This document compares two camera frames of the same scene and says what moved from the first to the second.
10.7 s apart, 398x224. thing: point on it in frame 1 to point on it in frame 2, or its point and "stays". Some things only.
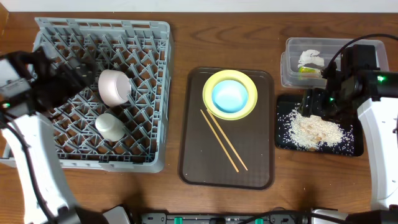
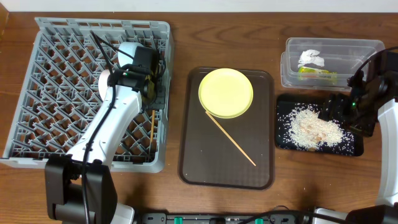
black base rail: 222,218 stays
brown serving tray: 238,153 stays
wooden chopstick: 216,135 to 153,117
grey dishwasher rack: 140,49 stays
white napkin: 308,56 stays
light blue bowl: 229,96 to 129,47
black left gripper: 76,76 to 154,90
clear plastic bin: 305,60 stays
